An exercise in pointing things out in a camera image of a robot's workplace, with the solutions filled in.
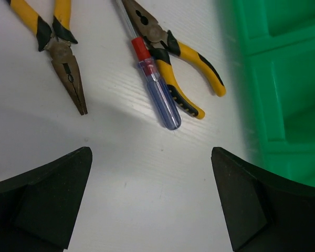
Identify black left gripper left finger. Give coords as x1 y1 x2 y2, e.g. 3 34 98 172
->
0 146 92 251

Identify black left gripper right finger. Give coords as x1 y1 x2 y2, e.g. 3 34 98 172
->
211 147 315 251

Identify blue red handle screwdriver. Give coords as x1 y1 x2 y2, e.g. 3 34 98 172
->
116 1 181 130

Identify yellow long-nose pliers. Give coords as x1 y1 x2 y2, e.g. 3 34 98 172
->
7 1 88 116

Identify green six-compartment organizer tray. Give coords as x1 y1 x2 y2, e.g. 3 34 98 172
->
220 0 315 188

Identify yellow combination pliers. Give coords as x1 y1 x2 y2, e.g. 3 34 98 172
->
120 0 227 120

